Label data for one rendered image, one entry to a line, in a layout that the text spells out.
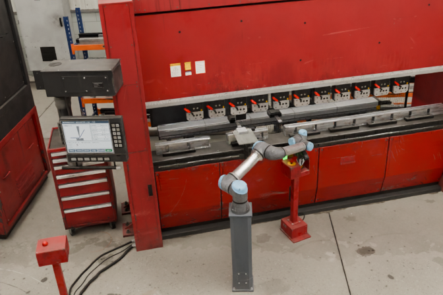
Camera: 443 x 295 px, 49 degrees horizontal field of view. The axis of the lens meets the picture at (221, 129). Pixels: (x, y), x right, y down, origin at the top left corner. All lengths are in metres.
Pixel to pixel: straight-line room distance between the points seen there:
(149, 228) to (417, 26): 3.06
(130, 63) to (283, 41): 1.33
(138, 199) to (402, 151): 2.63
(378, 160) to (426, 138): 0.52
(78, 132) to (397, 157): 3.12
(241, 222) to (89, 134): 1.32
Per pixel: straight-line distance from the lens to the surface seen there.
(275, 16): 4.18
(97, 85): 3.43
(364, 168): 5.03
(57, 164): 4.62
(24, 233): 5.34
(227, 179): 3.75
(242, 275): 4.12
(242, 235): 3.85
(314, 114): 4.96
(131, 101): 3.95
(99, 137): 3.58
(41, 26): 8.68
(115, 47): 3.80
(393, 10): 4.64
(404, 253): 4.77
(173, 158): 4.34
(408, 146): 5.16
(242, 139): 4.31
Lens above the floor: 3.00
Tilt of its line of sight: 26 degrees down
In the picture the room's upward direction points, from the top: 3 degrees counter-clockwise
